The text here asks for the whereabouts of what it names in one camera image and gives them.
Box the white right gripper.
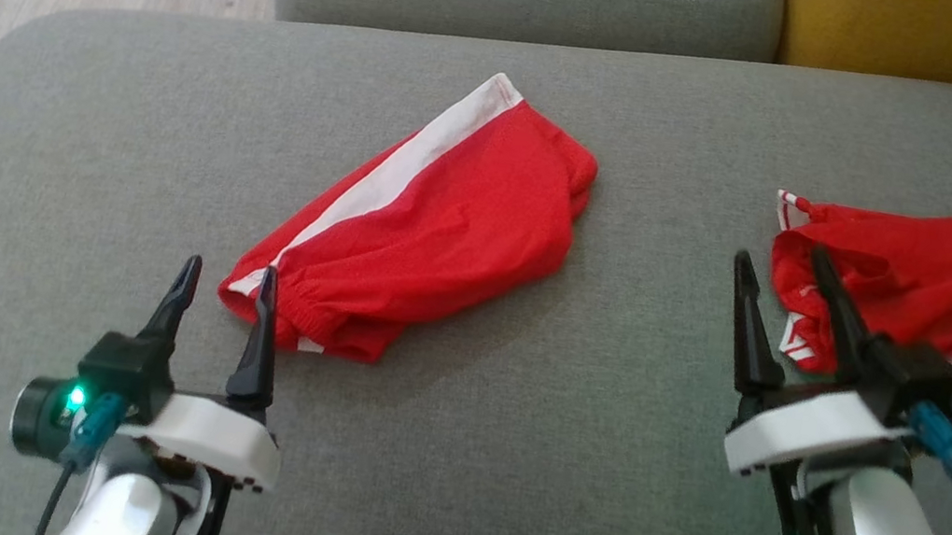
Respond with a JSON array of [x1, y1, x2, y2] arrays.
[[701, 233, 941, 502]]

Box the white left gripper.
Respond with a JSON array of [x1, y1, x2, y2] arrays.
[[116, 246, 310, 496]]

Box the red Bulls jersey shirt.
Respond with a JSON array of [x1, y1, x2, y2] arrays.
[[750, 179, 952, 401]]

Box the red shorts white stripe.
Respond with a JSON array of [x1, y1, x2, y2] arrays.
[[209, 35, 611, 394]]

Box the large grey sofa seat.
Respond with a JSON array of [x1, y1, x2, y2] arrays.
[[0, 0, 952, 535]]

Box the left arm cable teal plug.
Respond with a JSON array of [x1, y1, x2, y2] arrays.
[[32, 383, 133, 535]]

